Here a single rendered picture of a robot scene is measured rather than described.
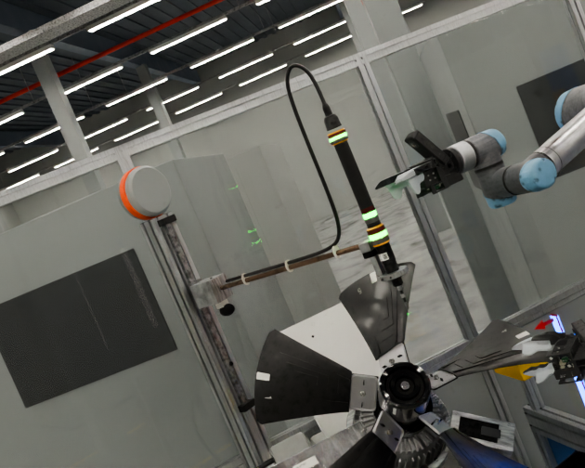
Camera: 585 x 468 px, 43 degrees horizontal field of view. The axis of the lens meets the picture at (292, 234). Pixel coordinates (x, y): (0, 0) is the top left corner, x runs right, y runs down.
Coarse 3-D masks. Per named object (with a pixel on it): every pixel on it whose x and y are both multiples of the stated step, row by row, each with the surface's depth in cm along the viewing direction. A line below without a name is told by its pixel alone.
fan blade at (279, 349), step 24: (288, 336) 180; (264, 360) 180; (288, 360) 178; (312, 360) 177; (264, 384) 179; (288, 384) 178; (312, 384) 177; (336, 384) 176; (264, 408) 179; (288, 408) 178; (312, 408) 178; (336, 408) 178
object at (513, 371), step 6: (510, 366) 211; (516, 366) 207; (522, 366) 207; (528, 366) 208; (534, 366) 208; (498, 372) 220; (504, 372) 216; (510, 372) 213; (516, 372) 209; (522, 372) 207; (516, 378) 210; (522, 378) 207; (528, 378) 208
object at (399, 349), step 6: (396, 348) 181; (402, 348) 179; (384, 354) 184; (390, 354) 182; (396, 354) 181; (402, 354) 179; (384, 360) 183; (396, 360) 180; (402, 360) 178; (408, 360) 177
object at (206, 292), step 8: (200, 280) 219; (208, 280) 210; (216, 280) 212; (224, 280) 214; (192, 288) 215; (200, 288) 213; (208, 288) 211; (216, 288) 211; (200, 296) 214; (208, 296) 212; (216, 296) 211; (224, 296) 213; (200, 304) 215; (208, 304) 213
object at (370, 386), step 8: (352, 376) 176; (360, 376) 175; (368, 376) 175; (352, 384) 176; (360, 384) 176; (368, 384) 176; (376, 384) 175; (352, 392) 177; (368, 392) 176; (376, 392) 176; (352, 400) 177; (360, 400) 177; (368, 400) 177; (352, 408) 177; (360, 408) 177; (368, 408) 177
